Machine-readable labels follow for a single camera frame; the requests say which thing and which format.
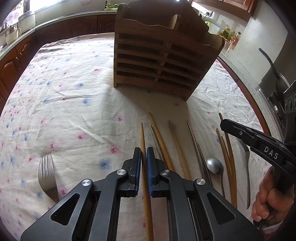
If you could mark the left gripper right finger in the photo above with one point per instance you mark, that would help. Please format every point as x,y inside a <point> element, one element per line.
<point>196,211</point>

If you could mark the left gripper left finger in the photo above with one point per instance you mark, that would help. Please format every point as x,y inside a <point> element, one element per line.
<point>90,211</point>

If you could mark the dark metal chopstick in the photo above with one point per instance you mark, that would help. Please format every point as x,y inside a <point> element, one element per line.
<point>200,157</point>

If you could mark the silver spoon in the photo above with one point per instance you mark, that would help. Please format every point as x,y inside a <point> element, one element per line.
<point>216,167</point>

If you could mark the brown wooden chopstick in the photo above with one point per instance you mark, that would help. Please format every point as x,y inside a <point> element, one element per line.
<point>232,165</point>
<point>227,162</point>

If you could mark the long wooden chopstick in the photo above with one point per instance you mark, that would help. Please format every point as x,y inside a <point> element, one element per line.
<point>161,143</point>

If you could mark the worn wooden chopstick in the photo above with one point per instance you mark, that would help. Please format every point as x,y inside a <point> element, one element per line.
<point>182,159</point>

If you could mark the person's right hand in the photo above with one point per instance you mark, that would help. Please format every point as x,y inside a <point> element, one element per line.
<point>271,204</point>

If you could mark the black pan on stove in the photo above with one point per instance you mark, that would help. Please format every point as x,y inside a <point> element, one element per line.
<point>281,84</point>

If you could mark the floral white tablecloth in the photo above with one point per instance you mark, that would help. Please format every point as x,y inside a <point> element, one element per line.
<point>65,104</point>

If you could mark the condiment bottle rack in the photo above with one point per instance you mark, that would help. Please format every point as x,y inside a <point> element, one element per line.
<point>230,36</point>

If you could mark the wooden utensil holder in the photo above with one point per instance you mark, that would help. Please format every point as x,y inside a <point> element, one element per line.
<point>164,46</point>

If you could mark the small white electric pot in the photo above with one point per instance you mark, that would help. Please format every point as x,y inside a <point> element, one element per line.
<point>12,33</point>

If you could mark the white steamer pot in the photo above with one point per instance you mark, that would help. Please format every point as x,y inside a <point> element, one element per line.
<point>27,21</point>

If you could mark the green vegetable basket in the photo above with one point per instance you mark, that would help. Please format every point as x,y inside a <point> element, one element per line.
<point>111,7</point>

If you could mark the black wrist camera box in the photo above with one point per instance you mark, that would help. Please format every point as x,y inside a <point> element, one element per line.
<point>290,112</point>

